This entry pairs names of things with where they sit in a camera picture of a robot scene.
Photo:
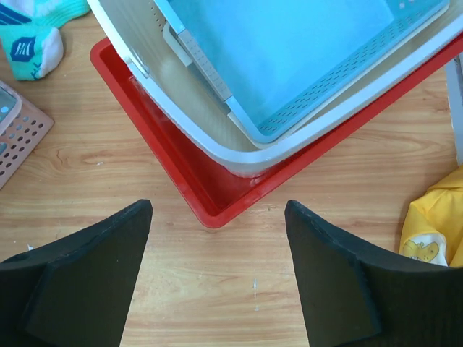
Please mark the red plastic tray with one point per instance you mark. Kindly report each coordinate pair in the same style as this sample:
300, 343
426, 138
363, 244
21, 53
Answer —
215, 195

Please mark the teal and white sock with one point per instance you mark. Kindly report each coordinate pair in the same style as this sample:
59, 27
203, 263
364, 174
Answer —
30, 34

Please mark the pink perforated basket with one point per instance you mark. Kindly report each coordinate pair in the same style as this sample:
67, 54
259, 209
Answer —
23, 126

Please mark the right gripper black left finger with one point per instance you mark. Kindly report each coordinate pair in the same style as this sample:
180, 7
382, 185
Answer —
76, 291

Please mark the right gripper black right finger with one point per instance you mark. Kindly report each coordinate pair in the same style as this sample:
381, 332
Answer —
354, 293

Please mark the yellow cloth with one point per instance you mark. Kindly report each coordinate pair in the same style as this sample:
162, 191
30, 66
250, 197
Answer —
432, 229

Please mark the blue perforated basket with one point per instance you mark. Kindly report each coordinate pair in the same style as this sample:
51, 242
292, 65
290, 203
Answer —
274, 64

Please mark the large white laundry basket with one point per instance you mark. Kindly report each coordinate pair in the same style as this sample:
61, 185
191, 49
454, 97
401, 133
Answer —
160, 72

